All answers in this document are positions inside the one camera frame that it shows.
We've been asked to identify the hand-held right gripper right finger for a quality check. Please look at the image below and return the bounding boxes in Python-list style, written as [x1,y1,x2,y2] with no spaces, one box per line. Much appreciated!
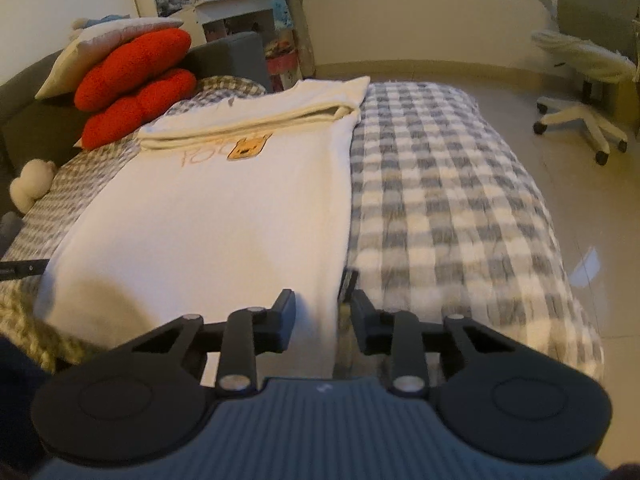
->
[350,290,521,397]

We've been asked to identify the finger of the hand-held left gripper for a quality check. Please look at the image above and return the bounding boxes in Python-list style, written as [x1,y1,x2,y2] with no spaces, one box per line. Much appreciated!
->
[17,258,49,281]

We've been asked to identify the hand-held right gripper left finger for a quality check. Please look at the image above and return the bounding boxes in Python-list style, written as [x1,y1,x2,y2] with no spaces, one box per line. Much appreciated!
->
[131,289,297,396]

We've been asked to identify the cream white printed T-shirt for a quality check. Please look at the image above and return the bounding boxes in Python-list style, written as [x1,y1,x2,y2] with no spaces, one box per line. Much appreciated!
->
[36,76,371,381]

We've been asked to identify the grey folded garment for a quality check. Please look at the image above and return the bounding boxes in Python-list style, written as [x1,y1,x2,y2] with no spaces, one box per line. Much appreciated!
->
[0,211,22,257]

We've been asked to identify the white plush toy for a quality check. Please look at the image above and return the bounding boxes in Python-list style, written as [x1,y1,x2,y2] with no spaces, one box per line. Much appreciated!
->
[9,159,57,211]

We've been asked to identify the grey white checkered blanket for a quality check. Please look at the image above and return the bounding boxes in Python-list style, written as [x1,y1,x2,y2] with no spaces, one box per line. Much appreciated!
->
[0,75,606,386]

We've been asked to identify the pale grey pillow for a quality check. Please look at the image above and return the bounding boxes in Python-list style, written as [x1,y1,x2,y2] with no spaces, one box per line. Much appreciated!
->
[34,16,185,101]

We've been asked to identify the light blue cloth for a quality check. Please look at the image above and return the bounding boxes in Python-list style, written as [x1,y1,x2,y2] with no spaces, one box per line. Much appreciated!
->
[70,13,123,29]

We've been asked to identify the row of colourful books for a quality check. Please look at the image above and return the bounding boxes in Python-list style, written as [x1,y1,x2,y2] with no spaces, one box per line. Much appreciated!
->
[264,35,301,92]

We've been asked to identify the dark grey sofa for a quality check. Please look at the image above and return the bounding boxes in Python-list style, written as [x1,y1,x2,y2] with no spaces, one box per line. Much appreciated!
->
[0,31,273,221]

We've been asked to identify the white office chair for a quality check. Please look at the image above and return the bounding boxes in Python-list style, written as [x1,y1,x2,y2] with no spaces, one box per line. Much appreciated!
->
[526,0,640,167]

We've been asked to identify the patterned grey curtain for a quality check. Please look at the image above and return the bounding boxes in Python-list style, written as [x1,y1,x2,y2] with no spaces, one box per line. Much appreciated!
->
[292,0,317,68]

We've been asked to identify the white side table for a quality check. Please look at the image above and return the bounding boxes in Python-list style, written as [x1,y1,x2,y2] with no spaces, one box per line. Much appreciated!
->
[192,0,313,93]

